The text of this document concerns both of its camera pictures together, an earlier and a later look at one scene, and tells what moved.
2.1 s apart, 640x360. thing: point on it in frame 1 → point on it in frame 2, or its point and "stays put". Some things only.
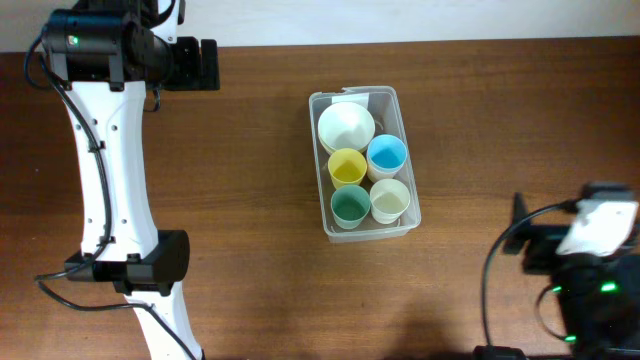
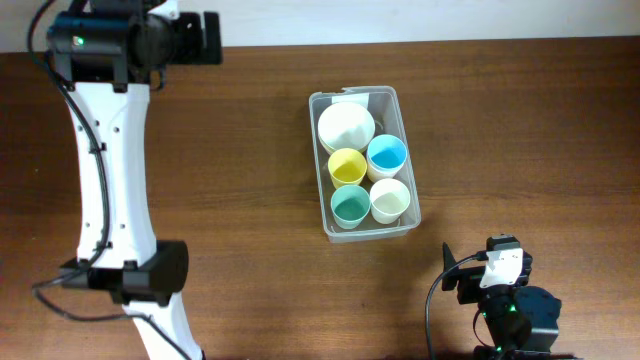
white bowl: [345, 125] stays put
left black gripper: [193, 54] → [200, 54]
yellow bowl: [330, 149] stays put
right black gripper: [542, 241] → [469, 283]
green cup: [350, 203] stays put
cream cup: [389, 198] stays put
